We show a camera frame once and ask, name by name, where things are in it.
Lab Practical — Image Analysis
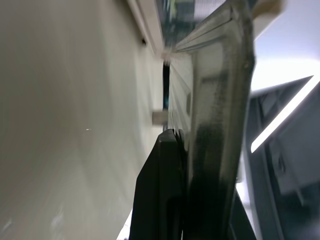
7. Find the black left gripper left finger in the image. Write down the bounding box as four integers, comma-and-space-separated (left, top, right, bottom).
128, 128, 188, 240

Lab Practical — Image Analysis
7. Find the white toaster oven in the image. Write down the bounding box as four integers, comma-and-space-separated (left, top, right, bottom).
126, 0, 286, 131

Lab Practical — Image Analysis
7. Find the white ceiling light strip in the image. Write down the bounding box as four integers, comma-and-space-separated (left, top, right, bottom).
250, 74, 320, 154

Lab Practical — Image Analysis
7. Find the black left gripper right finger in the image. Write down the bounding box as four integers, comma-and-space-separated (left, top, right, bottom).
228, 189, 257, 240

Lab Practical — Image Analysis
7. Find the beige oven door handle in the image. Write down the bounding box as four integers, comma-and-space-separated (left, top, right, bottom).
252, 0, 286, 19

